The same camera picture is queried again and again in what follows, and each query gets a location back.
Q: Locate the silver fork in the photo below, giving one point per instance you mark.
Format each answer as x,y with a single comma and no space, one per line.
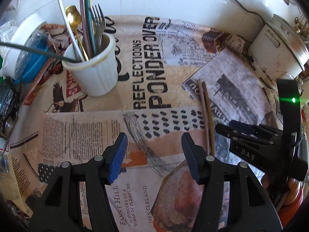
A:
99,19

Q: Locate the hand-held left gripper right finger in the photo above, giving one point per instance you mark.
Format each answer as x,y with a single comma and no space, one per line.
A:
190,157

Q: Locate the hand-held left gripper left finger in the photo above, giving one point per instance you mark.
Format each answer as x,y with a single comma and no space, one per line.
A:
118,159

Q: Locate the dark metal object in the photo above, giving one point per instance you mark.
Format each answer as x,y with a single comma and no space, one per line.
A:
8,108

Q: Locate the mauve chopstick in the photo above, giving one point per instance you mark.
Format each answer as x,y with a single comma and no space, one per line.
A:
82,9

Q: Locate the white ribbed cup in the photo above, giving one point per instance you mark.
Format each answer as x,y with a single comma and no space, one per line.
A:
96,77

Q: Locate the white table knife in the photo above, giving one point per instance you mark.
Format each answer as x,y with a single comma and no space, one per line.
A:
65,17

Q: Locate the gold spoon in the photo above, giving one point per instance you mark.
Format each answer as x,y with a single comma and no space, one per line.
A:
73,15

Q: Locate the brass fixture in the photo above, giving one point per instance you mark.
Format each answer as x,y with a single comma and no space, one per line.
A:
302,26

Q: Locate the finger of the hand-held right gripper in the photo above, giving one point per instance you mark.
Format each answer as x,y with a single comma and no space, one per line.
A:
236,134
243,127

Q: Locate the white rice cooker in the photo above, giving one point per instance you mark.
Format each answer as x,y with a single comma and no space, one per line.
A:
272,50

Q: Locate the gold chopstick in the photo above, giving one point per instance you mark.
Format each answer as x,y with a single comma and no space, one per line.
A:
208,116

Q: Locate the orange object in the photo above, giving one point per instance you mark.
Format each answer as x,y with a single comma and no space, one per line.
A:
293,207

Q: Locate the white and blue container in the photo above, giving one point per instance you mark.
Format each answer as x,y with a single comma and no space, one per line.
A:
29,29

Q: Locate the newspaper print tablecloth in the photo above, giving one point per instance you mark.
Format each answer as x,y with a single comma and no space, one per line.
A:
144,193

